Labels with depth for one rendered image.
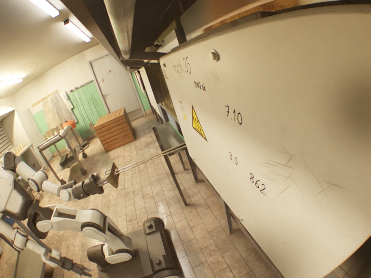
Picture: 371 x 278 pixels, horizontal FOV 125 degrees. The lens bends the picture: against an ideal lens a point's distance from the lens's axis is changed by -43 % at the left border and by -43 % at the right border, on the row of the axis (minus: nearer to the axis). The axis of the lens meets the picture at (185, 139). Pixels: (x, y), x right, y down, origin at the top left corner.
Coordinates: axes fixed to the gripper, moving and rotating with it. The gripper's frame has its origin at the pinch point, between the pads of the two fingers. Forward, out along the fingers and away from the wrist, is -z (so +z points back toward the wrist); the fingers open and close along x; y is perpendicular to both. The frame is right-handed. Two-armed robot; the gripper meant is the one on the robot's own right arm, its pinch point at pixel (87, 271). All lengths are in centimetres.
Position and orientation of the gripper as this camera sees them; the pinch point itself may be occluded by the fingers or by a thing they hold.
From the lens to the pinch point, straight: 130.5
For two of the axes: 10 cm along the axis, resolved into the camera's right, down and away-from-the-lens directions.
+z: -8.2, -4.7, -3.3
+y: 2.2, -7.9, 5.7
